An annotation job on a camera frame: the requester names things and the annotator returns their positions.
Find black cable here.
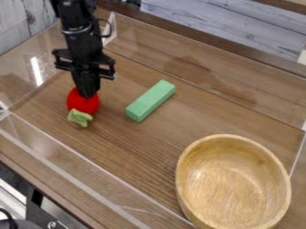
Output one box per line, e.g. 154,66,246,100
0,208,17,229

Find red plush strawberry toy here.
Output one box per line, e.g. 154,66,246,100
67,89,99,127

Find black table leg bracket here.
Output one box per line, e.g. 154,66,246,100
25,189,88,229

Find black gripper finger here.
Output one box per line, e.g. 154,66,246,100
72,70,87,98
87,72,100,97

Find clear acrylic tray walls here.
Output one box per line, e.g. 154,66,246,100
0,16,306,229

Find wooden bowl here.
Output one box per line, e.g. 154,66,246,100
175,134,291,229

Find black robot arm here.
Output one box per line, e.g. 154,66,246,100
51,0,116,98

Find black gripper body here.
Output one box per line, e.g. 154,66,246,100
52,28,115,81

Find green rectangular block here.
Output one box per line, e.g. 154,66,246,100
124,80,175,123

